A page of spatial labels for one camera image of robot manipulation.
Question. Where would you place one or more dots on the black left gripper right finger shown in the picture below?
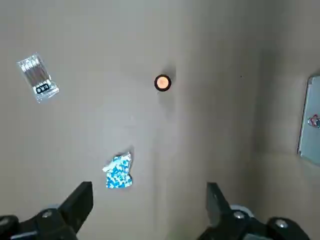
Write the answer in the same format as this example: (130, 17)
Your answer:
(225, 220)

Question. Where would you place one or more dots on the silver aluminium medicine case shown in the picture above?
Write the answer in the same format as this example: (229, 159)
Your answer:
(311, 120)

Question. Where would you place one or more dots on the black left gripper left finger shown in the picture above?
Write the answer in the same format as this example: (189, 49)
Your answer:
(62, 217)

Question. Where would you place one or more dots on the blue white pill packet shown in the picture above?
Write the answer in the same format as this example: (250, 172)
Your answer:
(118, 172)

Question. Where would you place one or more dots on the clear swab packet black label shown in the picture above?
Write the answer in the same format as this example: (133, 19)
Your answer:
(37, 77)

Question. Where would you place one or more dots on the brown bottle orange cap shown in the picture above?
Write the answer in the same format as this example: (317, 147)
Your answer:
(162, 82)

